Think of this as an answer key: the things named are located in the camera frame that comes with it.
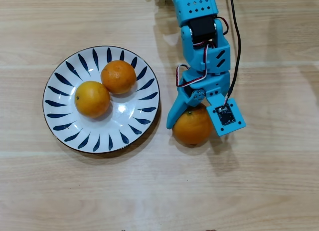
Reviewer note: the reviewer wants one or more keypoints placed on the yellowish orange with grey stem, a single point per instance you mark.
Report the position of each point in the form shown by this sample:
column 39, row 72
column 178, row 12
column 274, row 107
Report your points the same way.
column 92, row 100

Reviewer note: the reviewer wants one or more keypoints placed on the white plate with blue strokes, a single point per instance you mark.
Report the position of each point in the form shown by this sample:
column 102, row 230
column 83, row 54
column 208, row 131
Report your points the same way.
column 82, row 131

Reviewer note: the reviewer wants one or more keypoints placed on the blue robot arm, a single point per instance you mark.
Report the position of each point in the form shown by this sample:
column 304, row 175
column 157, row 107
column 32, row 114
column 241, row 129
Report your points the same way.
column 197, row 4

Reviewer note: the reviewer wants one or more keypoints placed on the orange with green stem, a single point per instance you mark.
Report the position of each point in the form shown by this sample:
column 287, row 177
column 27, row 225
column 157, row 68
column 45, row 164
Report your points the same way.
column 193, row 128

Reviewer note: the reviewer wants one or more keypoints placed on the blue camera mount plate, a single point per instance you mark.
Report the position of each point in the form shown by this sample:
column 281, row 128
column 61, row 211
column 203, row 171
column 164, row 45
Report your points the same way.
column 224, row 130

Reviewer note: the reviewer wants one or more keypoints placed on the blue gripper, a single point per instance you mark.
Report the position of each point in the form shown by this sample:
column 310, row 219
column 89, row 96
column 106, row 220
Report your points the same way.
column 210, row 85

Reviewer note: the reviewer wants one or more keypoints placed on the deep orange rough-skinned orange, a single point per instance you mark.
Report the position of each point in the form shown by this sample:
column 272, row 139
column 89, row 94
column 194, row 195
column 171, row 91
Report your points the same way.
column 119, row 76

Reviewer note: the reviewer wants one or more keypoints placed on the black camera circuit board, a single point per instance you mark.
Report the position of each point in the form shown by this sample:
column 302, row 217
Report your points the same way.
column 225, row 117

